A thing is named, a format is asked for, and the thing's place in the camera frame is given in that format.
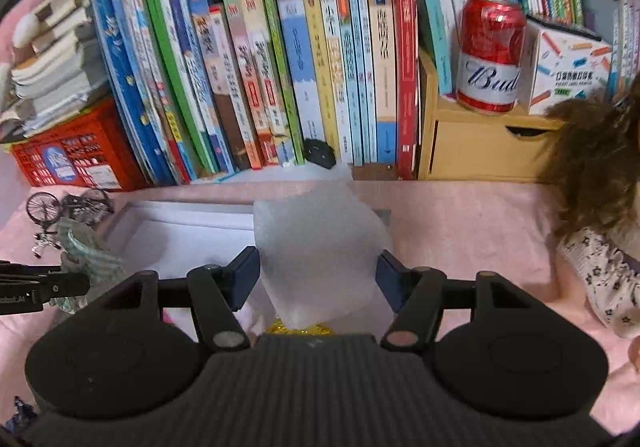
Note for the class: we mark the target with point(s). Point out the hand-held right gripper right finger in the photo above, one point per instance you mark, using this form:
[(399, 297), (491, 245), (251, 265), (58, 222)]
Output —
[(392, 279)]

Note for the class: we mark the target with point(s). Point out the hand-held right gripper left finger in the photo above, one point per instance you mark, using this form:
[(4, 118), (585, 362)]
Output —
[(245, 277)]

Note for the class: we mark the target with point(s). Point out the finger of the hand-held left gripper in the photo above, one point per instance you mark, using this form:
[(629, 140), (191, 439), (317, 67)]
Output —
[(65, 284)]

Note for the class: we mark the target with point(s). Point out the green checked cloth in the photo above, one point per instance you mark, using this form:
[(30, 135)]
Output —
[(90, 252)]

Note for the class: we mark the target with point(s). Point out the gold sequin pouch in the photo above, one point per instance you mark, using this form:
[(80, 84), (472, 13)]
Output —
[(295, 328)]

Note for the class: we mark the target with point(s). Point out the white foam block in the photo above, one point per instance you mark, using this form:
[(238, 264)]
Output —
[(320, 252)]

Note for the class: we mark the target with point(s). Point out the white shallow box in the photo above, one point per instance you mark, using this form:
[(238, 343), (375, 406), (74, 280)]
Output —
[(175, 237)]

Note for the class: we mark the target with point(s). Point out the blue floral pouch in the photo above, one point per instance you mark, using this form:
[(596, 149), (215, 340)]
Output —
[(20, 414)]

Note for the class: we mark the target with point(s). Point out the miniature black bicycle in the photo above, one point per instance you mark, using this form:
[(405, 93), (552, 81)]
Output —
[(80, 204)]

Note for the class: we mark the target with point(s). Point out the pink tablecloth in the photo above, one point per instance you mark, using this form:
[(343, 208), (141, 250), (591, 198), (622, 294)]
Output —
[(475, 237)]

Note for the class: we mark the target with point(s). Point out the red plastic crate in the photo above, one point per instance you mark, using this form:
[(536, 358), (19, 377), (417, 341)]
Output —
[(100, 147)]

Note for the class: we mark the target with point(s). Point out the small black gadget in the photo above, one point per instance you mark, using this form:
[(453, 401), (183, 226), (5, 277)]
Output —
[(319, 154)]

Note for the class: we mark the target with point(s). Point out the wooden drawer box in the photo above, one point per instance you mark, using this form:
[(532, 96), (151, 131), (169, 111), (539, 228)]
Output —
[(475, 147)]

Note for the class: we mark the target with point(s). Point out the row of upright books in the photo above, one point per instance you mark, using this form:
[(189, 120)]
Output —
[(300, 77)]

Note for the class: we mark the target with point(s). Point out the stack of worn books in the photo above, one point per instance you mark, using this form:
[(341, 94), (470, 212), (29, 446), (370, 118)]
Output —
[(50, 72)]

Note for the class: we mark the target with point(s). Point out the red beer can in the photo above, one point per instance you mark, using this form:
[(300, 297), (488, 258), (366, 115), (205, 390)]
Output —
[(490, 57)]

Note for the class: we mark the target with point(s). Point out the brown-haired doll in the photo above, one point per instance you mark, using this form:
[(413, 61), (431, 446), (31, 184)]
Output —
[(600, 152)]

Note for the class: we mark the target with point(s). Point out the pink plush toy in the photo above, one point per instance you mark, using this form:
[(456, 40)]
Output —
[(10, 32)]

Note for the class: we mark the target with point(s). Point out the small white printed carton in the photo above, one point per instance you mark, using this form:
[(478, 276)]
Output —
[(565, 72)]

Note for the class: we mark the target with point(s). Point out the row of small paperback books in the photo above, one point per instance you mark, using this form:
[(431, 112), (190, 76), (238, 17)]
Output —
[(625, 52)]

